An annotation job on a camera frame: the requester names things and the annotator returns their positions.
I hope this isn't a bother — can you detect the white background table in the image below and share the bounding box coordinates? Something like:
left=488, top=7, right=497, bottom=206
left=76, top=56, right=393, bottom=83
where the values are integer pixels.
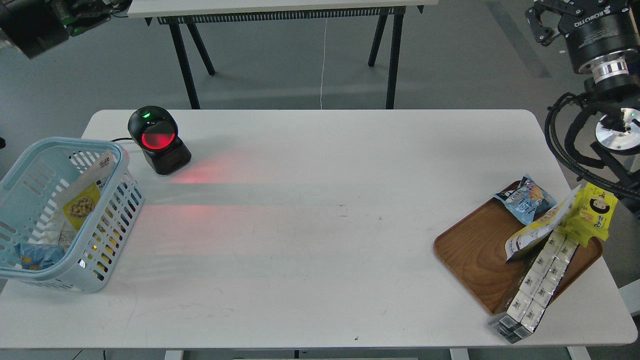
left=127, top=0, right=426, bottom=110

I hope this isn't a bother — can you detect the yellow white snack pouch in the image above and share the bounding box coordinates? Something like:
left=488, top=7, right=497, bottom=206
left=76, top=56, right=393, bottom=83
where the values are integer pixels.
left=504, top=185, right=583, bottom=262
left=54, top=149, right=115, bottom=231

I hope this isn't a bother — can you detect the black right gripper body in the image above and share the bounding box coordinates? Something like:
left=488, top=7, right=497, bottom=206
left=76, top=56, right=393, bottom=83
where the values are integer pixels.
left=558, top=0, right=639, bottom=81

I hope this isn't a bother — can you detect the yellow snack pack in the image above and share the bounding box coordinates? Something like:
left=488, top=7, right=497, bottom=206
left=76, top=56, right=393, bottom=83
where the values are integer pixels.
left=557, top=182, right=618, bottom=248

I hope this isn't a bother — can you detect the black barcode scanner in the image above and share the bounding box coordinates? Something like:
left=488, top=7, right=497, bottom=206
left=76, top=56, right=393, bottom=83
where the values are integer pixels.
left=127, top=105, right=192, bottom=176

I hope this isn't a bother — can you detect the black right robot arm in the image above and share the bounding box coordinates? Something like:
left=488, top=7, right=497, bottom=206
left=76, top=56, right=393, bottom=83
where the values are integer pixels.
left=525, top=0, right=640, bottom=217

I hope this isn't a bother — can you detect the light blue plastic basket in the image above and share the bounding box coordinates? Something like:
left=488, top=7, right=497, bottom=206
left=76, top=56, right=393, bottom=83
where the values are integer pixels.
left=0, top=137, right=145, bottom=293

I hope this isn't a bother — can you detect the blue snack bag in basket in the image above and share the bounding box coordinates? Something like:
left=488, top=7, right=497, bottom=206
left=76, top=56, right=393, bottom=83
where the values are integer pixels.
left=14, top=243, right=66, bottom=271

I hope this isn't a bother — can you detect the white boxed snack multipack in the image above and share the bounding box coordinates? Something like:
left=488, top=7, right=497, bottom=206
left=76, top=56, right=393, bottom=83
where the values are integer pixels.
left=487, top=231, right=579, bottom=344

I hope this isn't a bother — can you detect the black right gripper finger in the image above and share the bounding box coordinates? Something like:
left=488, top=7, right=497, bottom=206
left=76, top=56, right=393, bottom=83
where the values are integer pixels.
left=525, top=0, right=570, bottom=46

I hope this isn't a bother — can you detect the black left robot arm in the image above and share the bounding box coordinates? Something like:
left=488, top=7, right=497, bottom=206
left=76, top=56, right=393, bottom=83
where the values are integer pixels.
left=0, top=0, right=132, bottom=59

